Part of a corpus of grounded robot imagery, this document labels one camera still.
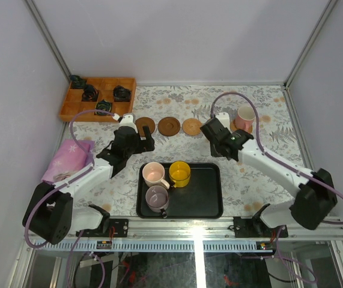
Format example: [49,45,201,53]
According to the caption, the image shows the mauve mug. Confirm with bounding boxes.
[145,185,169,218]

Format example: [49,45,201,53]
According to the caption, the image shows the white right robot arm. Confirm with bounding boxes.
[200,118,337,237]

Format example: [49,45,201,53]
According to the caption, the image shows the black serving tray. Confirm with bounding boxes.
[136,163,223,219]

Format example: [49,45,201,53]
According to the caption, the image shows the purple patterned cloth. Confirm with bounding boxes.
[41,139,94,184]

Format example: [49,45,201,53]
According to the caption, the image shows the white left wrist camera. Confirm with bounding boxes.
[112,113,138,133]

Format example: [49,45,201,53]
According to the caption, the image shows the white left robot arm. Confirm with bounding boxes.
[22,126,154,248]

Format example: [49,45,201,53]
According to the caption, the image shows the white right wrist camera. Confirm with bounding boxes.
[214,112,230,130]

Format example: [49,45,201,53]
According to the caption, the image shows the brown wooden coaster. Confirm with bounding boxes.
[135,117,156,137]
[158,117,180,137]

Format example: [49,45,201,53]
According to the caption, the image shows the yellow glass cup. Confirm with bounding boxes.
[169,161,191,188]

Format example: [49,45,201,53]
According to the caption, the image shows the orange wooden divided tray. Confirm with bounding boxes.
[59,77,136,122]

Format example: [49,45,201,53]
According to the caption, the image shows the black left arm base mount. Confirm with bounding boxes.
[97,218,129,238]

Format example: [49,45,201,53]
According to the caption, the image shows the dark rolled fabric bundle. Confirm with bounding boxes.
[70,74,87,89]
[113,85,132,102]
[82,84,99,102]

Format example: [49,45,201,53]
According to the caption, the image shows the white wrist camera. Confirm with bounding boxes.
[112,113,138,133]
[214,112,230,130]

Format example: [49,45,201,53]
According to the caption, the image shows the aluminium front frame rail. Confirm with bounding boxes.
[23,214,343,241]

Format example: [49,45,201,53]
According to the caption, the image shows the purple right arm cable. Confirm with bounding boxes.
[210,92,343,284]

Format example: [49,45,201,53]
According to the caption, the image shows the pink mug cream inside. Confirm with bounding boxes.
[234,106,256,133]

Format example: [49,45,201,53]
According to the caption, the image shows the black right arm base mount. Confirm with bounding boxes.
[228,209,279,239]

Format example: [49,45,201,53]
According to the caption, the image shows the light pink mug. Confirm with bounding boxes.
[142,162,170,190]

